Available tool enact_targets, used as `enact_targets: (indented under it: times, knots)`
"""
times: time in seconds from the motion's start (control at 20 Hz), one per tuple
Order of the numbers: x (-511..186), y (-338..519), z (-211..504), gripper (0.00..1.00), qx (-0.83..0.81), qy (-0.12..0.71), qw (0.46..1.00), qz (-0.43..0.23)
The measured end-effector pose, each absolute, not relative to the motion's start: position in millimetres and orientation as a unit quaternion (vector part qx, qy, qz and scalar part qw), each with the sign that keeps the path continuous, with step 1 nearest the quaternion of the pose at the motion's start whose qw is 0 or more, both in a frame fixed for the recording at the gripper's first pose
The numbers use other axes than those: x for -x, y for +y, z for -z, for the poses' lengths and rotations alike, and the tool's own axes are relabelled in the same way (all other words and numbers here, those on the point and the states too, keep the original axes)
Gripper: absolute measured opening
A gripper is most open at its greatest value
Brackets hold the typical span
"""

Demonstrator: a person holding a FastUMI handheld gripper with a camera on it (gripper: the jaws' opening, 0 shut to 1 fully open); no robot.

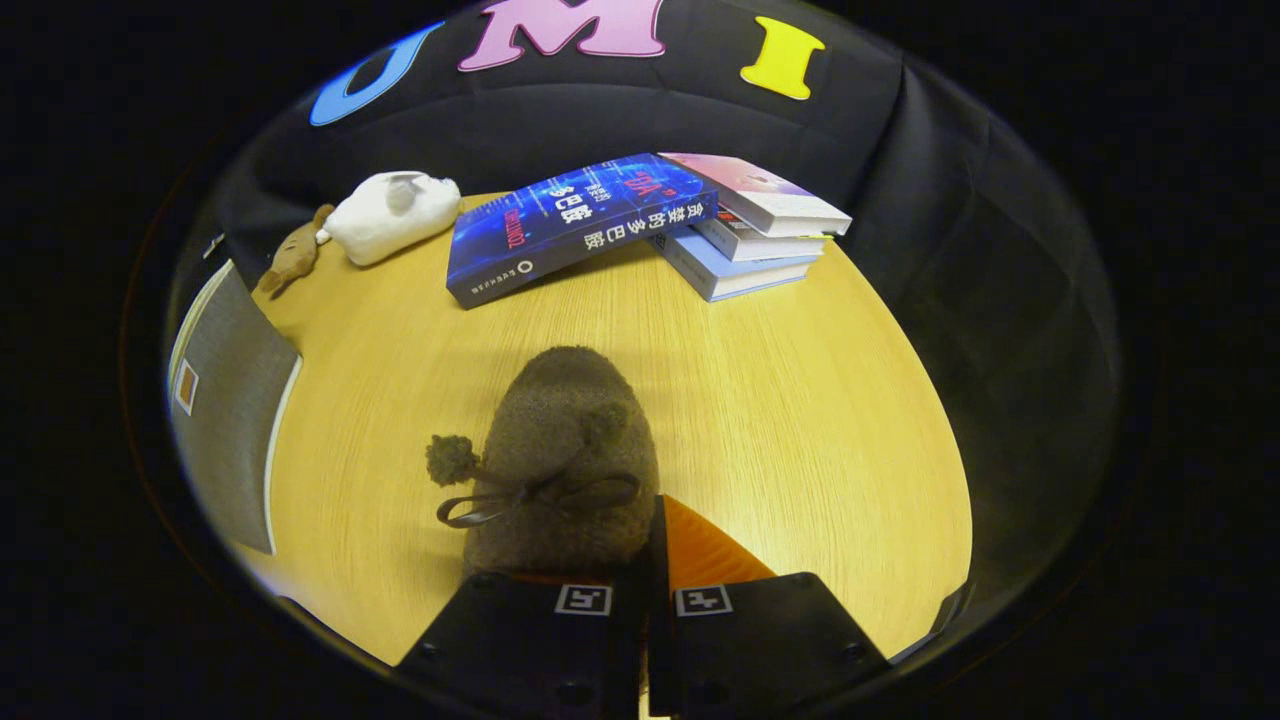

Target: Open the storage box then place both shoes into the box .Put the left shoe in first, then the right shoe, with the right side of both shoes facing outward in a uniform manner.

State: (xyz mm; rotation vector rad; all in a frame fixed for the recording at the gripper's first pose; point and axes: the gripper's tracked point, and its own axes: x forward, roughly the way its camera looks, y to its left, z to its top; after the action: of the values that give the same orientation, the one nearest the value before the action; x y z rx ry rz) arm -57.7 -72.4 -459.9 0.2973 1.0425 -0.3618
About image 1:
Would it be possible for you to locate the grey fabric storage box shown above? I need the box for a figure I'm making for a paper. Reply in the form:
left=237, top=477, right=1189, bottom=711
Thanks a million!
left=167, top=259, right=304, bottom=557

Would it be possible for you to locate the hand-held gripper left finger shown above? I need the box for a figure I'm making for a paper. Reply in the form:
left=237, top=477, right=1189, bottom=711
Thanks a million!
left=395, top=570, right=647, bottom=720

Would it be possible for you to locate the brown fuzzy shoe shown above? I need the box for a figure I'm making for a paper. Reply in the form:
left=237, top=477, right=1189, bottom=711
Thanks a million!
left=426, top=345, right=662, bottom=581

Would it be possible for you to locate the white plush toy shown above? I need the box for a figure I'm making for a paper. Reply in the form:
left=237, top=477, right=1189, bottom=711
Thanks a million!
left=317, top=170, right=464, bottom=268

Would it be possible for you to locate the dark blue book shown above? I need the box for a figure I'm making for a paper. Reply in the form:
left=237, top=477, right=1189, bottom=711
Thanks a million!
left=445, top=151, right=720, bottom=311

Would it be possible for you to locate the black backdrop cloth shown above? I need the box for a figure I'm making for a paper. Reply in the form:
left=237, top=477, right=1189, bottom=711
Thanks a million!
left=165, top=0, right=1121, bottom=641

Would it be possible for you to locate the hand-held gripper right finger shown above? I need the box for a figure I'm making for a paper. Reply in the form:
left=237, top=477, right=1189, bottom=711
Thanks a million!
left=648, top=495, right=892, bottom=720

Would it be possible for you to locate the pink cover book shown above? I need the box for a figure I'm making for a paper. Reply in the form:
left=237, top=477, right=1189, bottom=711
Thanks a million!
left=657, top=151, right=854, bottom=239

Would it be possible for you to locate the white spine book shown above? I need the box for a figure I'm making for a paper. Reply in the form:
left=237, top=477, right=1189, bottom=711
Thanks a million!
left=694, top=213, right=833, bottom=264

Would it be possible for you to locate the brown plush toy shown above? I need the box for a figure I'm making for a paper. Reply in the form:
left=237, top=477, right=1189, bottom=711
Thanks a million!
left=255, top=203, right=337, bottom=298

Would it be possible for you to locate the light blue book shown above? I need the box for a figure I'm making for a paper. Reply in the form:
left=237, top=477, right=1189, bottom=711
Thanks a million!
left=654, top=227, right=822, bottom=304

